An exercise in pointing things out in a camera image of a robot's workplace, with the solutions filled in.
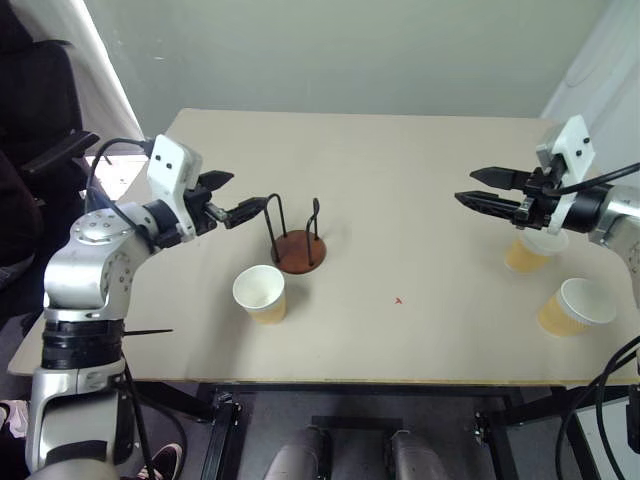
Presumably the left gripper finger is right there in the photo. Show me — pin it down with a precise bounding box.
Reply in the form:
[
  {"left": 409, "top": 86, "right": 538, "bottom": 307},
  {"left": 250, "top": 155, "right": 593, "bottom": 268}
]
[
  {"left": 223, "top": 197, "right": 267, "bottom": 230},
  {"left": 199, "top": 170, "right": 236, "bottom": 192}
]

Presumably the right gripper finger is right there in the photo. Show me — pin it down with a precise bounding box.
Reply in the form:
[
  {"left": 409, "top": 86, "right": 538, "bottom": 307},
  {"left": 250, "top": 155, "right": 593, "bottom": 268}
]
[
  {"left": 453, "top": 190, "right": 525, "bottom": 222},
  {"left": 469, "top": 166, "right": 532, "bottom": 192}
]

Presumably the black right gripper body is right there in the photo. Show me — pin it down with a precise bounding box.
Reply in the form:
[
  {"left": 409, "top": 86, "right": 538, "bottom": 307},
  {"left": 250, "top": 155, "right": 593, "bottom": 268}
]
[{"left": 513, "top": 166, "right": 565, "bottom": 232}]

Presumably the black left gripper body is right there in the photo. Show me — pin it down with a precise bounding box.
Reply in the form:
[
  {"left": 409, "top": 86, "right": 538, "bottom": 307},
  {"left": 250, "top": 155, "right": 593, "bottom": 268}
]
[{"left": 182, "top": 184, "right": 228, "bottom": 237}]

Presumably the tan paper cup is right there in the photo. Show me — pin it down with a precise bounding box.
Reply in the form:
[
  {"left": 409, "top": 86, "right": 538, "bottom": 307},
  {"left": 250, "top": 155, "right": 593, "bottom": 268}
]
[
  {"left": 504, "top": 230, "right": 571, "bottom": 274},
  {"left": 232, "top": 264, "right": 289, "bottom": 326},
  {"left": 536, "top": 277, "right": 619, "bottom": 339}
]

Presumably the wooden base wire rack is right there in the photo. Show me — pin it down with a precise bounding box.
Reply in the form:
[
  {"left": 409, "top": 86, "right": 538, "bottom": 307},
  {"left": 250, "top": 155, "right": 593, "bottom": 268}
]
[{"left": 259, "top": 193, "right": 329, "bottom": 276}]

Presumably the white curtain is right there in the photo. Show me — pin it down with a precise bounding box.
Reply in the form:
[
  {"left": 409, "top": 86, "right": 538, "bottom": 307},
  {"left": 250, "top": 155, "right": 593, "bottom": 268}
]
[{"left": 9, "top": 0, "right": 147, "bottom": 147}]

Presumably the black office chair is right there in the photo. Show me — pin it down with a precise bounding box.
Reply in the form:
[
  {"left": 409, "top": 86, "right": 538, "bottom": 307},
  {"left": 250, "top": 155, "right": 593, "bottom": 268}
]
[{"left": 0, "top": 0, "right": 101, "bottom": 301}]

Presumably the black pink sneaker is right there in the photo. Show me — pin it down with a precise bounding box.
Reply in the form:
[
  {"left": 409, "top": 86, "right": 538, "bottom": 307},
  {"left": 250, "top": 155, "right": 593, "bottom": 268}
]
[{"left": 136, "top": 441, "right": 184, "bottom": 480}]

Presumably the grey rounded shape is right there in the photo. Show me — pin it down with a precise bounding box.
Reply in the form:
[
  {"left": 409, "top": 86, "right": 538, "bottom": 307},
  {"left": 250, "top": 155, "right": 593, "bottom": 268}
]
[
  {"left": 383, "top": 429, "right": 452, "bottom": 480},
  {"left": 262, "top": 424, "right": 332, "bottom": 480}
]

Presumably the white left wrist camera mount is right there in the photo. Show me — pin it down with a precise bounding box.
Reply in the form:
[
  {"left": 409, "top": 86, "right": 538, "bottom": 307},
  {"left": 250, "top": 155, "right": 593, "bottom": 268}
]
[{"left": 145, "top": 133, "right": 204, "bottom": 236}]

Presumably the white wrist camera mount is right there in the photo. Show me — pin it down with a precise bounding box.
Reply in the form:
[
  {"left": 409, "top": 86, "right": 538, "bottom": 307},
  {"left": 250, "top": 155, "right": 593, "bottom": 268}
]
[
  {"left": 145, "top": 133, "right": 204, "bottom": 236},
  {"left": 535, "top": 114, "right": 598, "bottom": 236}
]

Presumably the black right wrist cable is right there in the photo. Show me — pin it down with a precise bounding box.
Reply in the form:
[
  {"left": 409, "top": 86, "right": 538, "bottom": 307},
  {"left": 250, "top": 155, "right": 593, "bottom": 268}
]
[{"left": 542, "top": 163, "right": 640, "bottom": 197}]

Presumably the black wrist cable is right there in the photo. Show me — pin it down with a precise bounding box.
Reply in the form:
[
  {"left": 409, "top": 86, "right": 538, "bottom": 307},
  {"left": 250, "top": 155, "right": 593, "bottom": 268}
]
[
  {"left": 542, "top": 163, "right": 640, "bottom": 197},
  {"left": 81, "top": 138, "right": 156, "bottom": 246}
]

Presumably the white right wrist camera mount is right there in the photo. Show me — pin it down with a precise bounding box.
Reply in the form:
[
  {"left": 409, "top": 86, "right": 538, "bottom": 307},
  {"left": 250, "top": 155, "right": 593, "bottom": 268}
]
[{"left": 535, "top": 114, "right": 598, "bottom": 236}]

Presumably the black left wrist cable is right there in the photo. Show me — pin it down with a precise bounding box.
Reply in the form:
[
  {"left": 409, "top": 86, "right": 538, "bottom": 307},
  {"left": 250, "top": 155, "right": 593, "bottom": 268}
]
[{"left": 81, "top": 138, "right": 156, "bottom": 246}]

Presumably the black right lower cable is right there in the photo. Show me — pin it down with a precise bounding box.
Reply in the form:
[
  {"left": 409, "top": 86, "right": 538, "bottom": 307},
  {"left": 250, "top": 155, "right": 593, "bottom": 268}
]
[{"left": 554, "top": 333, "right": 640, "bottom": 480}]

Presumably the black left lower cable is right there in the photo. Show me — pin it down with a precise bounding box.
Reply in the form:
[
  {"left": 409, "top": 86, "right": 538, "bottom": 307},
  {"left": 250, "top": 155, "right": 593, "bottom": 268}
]
[{"left": 112, "top": 359, "right": 187, "bottom": 480}]

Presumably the black table frame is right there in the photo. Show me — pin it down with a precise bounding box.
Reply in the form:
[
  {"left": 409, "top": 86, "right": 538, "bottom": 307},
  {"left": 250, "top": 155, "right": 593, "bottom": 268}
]
[{"left": 133, "top": 380, "right": 604, "bottom": 480}]

